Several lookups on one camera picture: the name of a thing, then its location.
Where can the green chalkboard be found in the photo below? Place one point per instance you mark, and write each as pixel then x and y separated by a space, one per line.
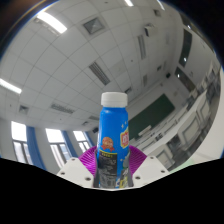
pixel 151 116

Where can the classroom window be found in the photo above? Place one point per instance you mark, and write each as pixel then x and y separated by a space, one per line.
pixel 57 146
pixel 20 143
pixel 81 140

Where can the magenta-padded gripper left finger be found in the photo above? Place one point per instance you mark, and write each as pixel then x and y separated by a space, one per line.
pixel 87 163

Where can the dark classroom door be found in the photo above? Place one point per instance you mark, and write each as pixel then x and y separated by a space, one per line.
pixel 186 79

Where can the blue white-capped drink bottle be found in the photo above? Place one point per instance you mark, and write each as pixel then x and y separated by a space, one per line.
pixel 113 133

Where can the dark high wall window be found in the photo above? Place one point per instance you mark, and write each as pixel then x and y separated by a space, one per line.
pixel 185 48

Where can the group of ceiling lights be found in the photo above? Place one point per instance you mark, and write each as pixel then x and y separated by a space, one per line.
pixel 99 73

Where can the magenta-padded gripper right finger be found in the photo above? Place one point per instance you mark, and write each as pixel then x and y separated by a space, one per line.
pixel 136 161

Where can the group of classroom desks and chairs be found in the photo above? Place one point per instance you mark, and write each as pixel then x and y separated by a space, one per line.
pixel 191 128

